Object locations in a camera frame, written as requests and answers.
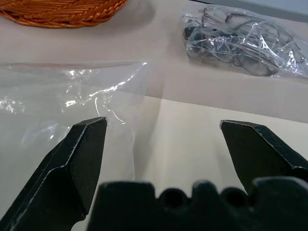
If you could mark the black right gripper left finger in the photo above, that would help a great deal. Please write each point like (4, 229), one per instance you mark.
(65, 173)

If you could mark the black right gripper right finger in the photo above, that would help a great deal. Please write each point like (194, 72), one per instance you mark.
(255, 151)

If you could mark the empty clear plastic bag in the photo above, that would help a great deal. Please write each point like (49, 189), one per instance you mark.
(72, 96)

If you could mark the dark-framed eyeglasses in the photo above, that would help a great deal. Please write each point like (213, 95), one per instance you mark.
(240, 45)

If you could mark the clear plastic bag with glasses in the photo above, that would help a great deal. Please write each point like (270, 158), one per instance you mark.
(243, 41)

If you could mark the woven wicker basket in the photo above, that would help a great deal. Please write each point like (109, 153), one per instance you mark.
(63, 12)

